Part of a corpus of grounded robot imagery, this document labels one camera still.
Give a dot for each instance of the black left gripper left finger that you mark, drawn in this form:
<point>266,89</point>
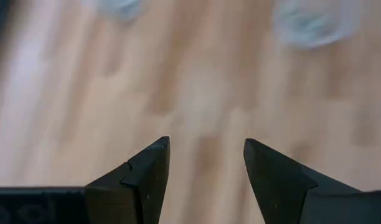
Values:
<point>140,193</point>

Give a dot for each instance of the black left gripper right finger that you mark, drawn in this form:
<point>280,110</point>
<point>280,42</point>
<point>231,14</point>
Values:
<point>280,193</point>

